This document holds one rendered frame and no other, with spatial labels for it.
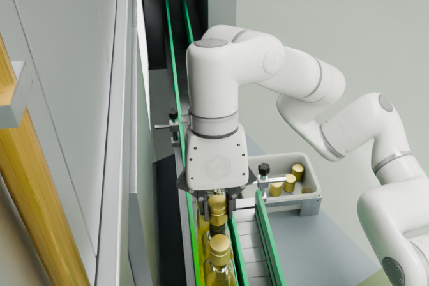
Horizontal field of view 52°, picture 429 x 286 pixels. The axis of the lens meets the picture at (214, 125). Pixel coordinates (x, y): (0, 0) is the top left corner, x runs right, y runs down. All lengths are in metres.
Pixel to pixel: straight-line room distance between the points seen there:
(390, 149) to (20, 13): 0.77
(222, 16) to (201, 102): 1.15
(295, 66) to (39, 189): 0.63
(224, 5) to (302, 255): 0.97
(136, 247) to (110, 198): 0.22
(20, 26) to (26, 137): 0.10
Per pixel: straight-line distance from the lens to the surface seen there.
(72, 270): 0.29
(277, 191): 1.32
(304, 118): 0.92
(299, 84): 0.80
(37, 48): 0.33
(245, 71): 0.65
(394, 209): 0.87
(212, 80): 0.63
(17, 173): 0.22
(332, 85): 0.87
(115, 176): 0.55
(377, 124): 0.94
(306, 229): 1.31
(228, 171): 0.71
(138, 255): 0.75
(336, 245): 1.29
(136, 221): 0.68
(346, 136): 0.94
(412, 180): 0.92
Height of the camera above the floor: 1.79
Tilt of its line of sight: 41 degrees down
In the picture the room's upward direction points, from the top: straight up
